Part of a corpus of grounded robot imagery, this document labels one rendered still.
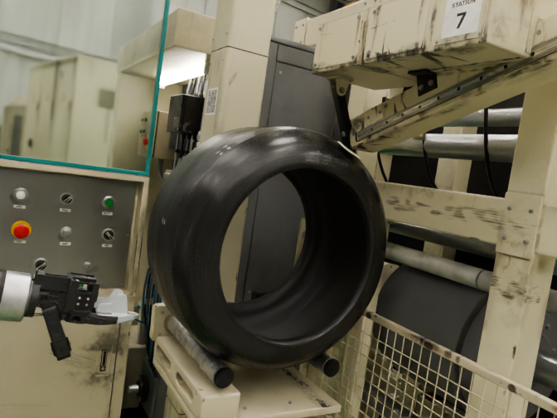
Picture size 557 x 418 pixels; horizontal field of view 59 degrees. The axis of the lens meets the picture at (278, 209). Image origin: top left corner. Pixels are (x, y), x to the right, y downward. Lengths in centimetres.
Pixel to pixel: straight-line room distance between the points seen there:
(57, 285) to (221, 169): 38
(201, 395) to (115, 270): 66
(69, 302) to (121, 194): 65
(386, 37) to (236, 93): 42
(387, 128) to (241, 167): 53
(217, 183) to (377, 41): 55
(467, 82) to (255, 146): 51
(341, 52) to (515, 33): 47
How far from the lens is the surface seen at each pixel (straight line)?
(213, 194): 98
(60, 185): 158
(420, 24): 118
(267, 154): 101
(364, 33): 134
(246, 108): 141
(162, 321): 138
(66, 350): 107
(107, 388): 172
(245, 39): 143
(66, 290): 104
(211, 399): 111
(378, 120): 142
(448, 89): 125
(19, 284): 101
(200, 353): 118
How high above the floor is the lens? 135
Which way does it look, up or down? 4 degrees down
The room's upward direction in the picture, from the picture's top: 8 degrees clockwise
